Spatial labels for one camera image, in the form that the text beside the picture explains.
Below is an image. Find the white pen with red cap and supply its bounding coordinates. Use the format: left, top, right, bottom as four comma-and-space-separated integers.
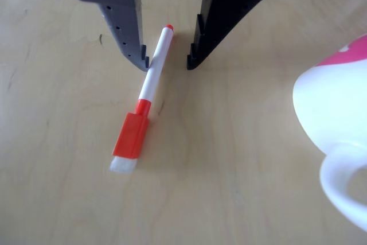
108, 23, 175, 174

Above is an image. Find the white mug with pink hearts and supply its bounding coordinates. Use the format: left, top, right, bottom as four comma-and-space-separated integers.
292, 33, 367, 230

